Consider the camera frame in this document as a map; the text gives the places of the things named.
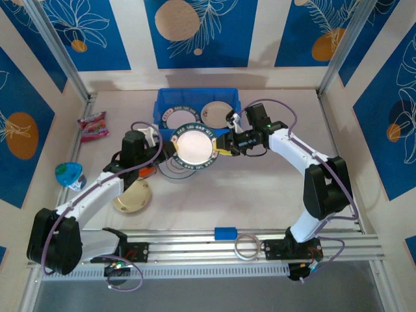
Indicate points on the green-rimmed plate with lettering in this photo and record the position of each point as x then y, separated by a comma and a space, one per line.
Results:
194, 146
180, 118

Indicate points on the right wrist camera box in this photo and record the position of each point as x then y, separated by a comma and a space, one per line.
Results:
234, 122

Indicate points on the white tape roll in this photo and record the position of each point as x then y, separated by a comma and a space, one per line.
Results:
236, 247

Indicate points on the pink snack packet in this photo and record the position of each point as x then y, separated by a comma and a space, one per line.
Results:
93, 127

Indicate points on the aluminium rail frame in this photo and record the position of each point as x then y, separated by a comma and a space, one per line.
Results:
195, 250

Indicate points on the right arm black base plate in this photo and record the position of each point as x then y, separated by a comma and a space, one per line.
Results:
274, 250

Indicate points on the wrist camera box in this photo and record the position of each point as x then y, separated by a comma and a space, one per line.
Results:
149, 135
234, 122

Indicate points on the black controller board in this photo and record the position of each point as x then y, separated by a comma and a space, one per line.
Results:
117, 269
300, 271

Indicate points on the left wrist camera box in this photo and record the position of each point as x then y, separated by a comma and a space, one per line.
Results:
149, 135

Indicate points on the blue-lidded dessert cup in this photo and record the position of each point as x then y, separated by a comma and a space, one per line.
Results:
66, 172

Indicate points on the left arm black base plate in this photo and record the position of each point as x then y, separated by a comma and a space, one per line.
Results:
139, 253

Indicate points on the blue plastic bin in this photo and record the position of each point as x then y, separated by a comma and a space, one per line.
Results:
195, 96

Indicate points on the cream plate with ink painting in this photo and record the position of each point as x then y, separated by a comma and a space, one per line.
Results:
216, 113
136, 200

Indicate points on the aluminium corner post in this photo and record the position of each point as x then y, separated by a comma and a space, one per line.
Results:
349, 48
64, 55

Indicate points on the white plate with green outline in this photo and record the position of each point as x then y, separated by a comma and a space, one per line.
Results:
177, 174

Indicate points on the blue rectangular block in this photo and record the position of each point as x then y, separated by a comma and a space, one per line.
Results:
226, 233

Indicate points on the orange plastic plate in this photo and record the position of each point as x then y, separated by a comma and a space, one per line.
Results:
146, 171

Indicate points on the aluminium side rail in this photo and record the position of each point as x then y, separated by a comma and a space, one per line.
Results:
326, 113
88, 105

